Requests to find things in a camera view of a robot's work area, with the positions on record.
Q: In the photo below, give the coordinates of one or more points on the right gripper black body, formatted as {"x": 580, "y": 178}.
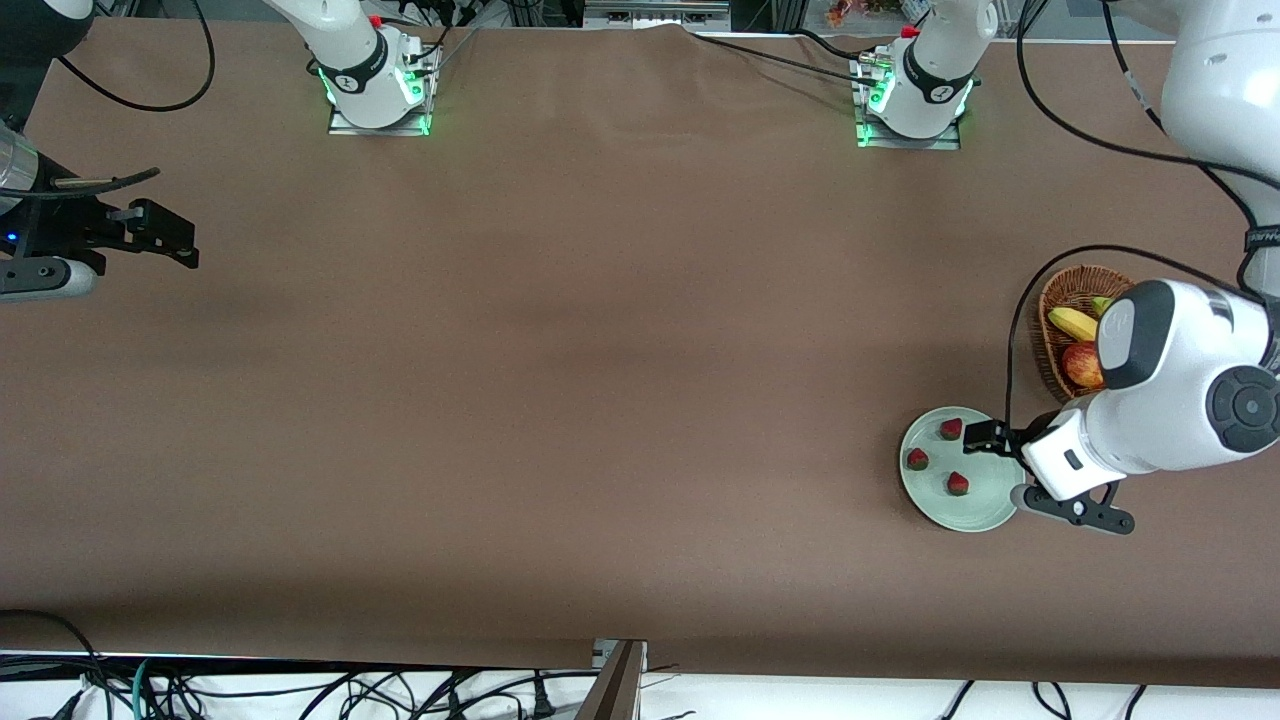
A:
{"x": 62, "y": 232}

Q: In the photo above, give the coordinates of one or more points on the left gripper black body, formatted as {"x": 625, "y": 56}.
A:
{"x": 1012, "y": 441}

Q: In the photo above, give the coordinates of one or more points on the red strawberry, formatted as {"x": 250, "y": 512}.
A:
{"x": 958, "y": 484}
{"x": 917, "y": 459}
{"x": 951, "y": 429}

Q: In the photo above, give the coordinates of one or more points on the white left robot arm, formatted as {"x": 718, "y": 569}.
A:
{"x": 1170, "y": 420}

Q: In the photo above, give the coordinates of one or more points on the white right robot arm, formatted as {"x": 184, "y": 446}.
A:
{"x": 350, "y": 60}

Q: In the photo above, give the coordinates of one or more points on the pale green round plate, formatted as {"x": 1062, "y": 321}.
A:
{"x": 970, "y": 510}

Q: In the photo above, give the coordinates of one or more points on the red yellow apple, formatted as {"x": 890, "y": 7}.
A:
{"x": 1082, "y": 365}

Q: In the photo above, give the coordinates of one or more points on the yellow banana bunch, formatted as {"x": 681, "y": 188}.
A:
{"x": 1075, "y": 323}

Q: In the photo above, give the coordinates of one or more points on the brown wicker basket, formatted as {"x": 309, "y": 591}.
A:
{"x": 1065, "y": 290}

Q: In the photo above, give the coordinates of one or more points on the brown table cloth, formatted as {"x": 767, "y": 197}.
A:
{"x": 640, "y": 300}

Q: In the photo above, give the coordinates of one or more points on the orange red background object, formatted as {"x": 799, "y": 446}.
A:
{"x": 845, "y": 12}

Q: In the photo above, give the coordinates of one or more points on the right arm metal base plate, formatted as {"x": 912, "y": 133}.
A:
{"x": 345, "y": 128}

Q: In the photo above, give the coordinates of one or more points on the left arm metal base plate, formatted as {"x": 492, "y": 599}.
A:
{"x": 870, "y": 140}

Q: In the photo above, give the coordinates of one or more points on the silver metal bracket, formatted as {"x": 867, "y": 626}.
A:
{"x": 600, "y": 652}

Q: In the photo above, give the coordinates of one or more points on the dark angled frame beam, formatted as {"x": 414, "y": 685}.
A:
{"x": 610, "y": 690}

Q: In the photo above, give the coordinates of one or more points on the grey metal frame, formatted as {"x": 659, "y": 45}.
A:
{"x": 650, "y": 12}

